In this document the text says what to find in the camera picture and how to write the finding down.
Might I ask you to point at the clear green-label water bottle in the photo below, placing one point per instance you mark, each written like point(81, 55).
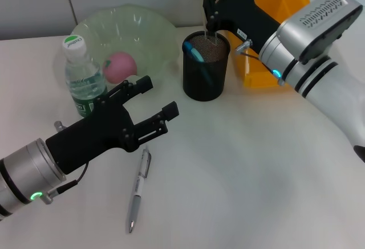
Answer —
point(82, 75)

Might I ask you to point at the blue capped scissors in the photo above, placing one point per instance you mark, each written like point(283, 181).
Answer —
point(196, 55)

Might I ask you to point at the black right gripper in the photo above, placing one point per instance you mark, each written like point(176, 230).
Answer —
point(245, 15)

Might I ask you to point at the pale green glass fruit bowl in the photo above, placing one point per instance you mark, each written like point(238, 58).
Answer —
point(137, 32)

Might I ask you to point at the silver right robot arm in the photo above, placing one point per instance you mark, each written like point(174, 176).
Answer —
point(328, 89)

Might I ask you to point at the silver white ballpoint pen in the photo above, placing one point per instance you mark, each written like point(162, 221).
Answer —
point(139, 186)

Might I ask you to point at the pink toy peach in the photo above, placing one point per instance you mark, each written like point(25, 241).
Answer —
point(119, 66)

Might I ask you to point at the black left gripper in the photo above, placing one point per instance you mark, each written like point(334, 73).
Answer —
point(94, 135)

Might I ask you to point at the black mesh pen holder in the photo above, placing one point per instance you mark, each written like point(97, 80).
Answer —
point(199, 86)

